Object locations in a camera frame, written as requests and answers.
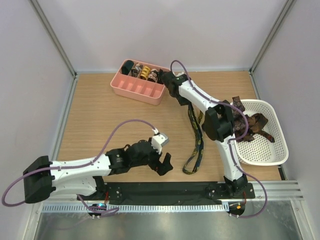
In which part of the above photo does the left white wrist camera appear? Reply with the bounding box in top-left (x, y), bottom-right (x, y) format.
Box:
top-left (151, 128), bottom-right (169, 155)

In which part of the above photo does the rolled dark green tie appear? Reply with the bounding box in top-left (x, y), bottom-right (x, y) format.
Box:
top-left (121, 60), bottom-right (134, 75)

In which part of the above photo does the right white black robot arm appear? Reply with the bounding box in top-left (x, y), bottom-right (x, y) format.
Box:
top-left (159, 71), bottom-right (248, 198)

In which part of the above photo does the white slotted cable duct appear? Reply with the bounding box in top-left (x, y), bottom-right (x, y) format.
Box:
top-left (41, 202), bottom-right (229, 213)

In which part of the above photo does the aluminium frame rail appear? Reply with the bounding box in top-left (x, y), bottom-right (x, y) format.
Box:
top-left (249, 180), bottom-right (305, 201)

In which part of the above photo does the rolled black patterned tie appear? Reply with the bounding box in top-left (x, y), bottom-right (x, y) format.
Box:
top-left (157, 69), bottom-right (167, 85)

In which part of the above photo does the rolled yellow tie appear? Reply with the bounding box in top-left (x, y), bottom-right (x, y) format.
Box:
top-left (139, 66), bottom-right (151, 80)

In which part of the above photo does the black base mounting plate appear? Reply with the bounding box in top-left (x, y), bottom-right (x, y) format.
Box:
top-left (89, 181), bottom-right (256, 206)

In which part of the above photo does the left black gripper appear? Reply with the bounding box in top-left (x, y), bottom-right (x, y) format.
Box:
top-left (130, 143), bottom-right (173, 176)

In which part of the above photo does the brown patterned tie pile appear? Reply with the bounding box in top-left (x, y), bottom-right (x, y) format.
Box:
top-left (232, 110), bottom-right (275, 143)

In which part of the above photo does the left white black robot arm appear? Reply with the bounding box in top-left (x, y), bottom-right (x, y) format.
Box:
top-left (23, 140), bottom-right (173, 204)

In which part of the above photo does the rolled brown patterned tie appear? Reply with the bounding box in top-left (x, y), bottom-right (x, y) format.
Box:
top-left (130, 63), bottom-right (143, 78)

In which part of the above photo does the blue yellow floral tie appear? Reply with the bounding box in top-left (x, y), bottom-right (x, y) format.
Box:
top-left (182, 103), bottom-right (205, 175)

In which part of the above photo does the white perforated plastic basket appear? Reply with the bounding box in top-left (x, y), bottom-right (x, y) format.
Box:
top-left (234, 99), bottom-right (289, 166)

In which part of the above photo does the rolled tan floral tie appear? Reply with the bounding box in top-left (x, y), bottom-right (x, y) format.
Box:
top-left (147, 68), bottom-right (159, 83)

